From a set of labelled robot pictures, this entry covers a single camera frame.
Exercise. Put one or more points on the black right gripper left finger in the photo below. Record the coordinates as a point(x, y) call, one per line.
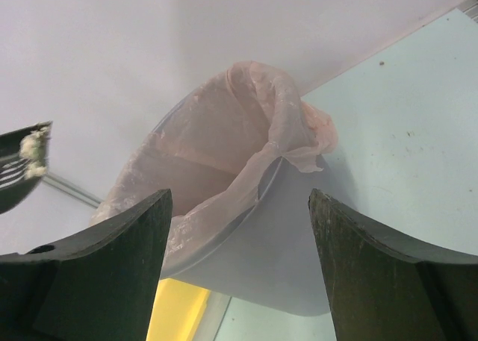
point(98, 284)

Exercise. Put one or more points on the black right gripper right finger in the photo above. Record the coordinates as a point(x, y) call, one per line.
point(382, 284)

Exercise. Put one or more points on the grey trash bin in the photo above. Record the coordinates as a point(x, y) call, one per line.
point(267, 255)

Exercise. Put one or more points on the black slotted litter scoop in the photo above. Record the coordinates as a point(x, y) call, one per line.
point(14, 187)

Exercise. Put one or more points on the white litter clump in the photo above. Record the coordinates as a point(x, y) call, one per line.
point(33, 148)

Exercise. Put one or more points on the yellow litter box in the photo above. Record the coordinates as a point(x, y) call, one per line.
point(177, 311)

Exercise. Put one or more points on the pink plastic bin liner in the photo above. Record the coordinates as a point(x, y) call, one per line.
point(213, 149)

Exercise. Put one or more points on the left aluminium frame post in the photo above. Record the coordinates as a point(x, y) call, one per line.
point(72, 190)

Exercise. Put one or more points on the aluminium frame post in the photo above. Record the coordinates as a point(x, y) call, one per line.
point(72, 190)
point(470, 9)

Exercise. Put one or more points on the right aluminium frame post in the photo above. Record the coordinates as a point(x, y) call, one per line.
point(470, 9)

